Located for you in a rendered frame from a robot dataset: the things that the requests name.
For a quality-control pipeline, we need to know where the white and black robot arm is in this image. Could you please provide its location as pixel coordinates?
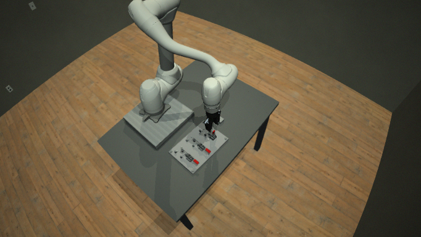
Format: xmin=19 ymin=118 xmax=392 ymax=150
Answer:
xmin=128 ymin=0 xmax=238 ymax=123

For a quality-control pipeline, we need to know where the black toggle clamp with red handle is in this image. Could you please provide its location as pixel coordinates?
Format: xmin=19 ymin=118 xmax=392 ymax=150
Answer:
xmin=209 ymin=130 xmax=217 ymax=140

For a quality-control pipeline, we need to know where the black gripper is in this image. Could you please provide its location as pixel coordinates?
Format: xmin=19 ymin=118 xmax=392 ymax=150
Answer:
xmin=204 ymin=110 xmax=221 ymax=135

